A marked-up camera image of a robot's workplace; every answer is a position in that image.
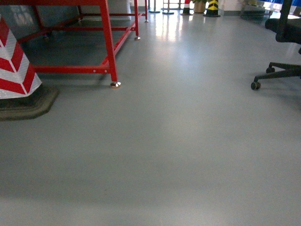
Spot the far red white cone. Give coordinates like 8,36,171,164
180,0,193,16

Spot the potted green plant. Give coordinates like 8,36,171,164
192,0,207,14

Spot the yellow black traffic cone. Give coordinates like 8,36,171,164
204,0,220,17

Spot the red white traffic cone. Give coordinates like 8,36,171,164
0,16,59,121

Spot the black office chair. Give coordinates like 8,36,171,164
250,0,301,91

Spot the red metal conveyor frame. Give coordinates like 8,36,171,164
0,0,150,89

